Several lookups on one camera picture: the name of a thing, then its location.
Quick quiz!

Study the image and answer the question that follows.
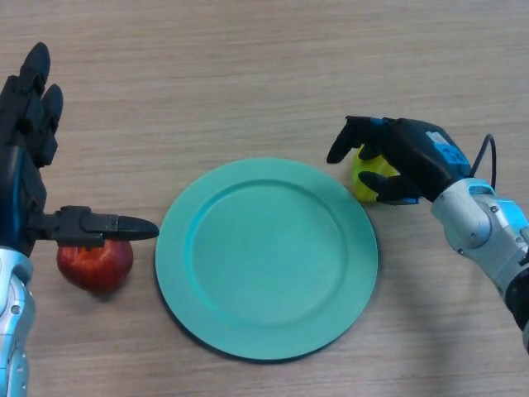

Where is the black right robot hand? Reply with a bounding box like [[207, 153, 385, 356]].
[[326, 115, 472, 207]]

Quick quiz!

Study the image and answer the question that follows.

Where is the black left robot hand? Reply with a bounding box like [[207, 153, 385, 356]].
[[0, 41, 160, 257]]

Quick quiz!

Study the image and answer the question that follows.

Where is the yellow green starfruit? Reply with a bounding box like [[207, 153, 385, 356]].
[[350, 143, 400, 204]]

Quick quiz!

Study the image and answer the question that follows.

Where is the teal green round plate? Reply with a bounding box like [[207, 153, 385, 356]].
[[155, 157, 378, 365]]

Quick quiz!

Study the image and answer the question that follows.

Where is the red apple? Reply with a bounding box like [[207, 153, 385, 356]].
[[56, 241, 134, 295]]

